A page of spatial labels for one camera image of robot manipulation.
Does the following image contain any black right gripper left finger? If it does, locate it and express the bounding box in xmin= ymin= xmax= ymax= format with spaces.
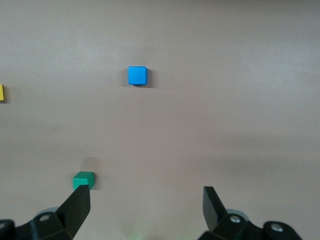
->
xmin=0 ymin=184 xmax=91 ymax=240

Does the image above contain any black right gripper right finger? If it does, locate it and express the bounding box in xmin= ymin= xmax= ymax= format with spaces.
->
xmin=197 ymin=186 xmax=304 ymax=240

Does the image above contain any blue cube block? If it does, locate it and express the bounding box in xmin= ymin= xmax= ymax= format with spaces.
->
xmin=127 ymin=65 xmax=149 ymax=86

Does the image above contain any green cube block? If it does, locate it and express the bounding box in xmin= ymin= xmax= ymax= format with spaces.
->
xmin=72 ymin=171 xmax=96 ymax=191

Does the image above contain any brown paper table cover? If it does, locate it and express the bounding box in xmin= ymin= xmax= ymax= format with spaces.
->
xmin=0 ymin=0 xmax=320 ymax=240

